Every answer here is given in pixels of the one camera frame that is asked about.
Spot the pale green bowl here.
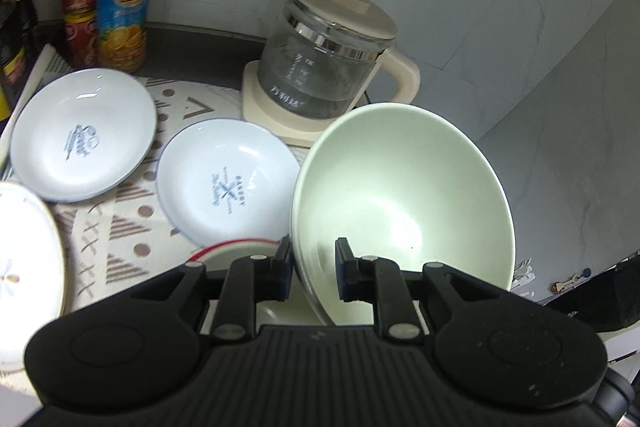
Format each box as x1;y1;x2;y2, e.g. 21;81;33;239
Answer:
290;103;515;325

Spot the red rimmed plate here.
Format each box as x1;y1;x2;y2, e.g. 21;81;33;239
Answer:
189;239;279;270

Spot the white bakery print plate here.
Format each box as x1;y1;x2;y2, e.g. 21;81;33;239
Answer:
156;118;299;247

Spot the cream kettle base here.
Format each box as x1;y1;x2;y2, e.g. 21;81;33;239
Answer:
242;52;380;147

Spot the white gold-rimmed plate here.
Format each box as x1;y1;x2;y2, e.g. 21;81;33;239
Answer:
0;181;65;373

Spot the white blue-rimmed plate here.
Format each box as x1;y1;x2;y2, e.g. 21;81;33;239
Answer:
10;68;156;202

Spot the glass electric kettle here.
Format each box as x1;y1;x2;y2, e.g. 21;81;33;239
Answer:
257;0;421;120

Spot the dark sauce bottle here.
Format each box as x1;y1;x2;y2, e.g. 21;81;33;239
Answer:
1;0;39;108

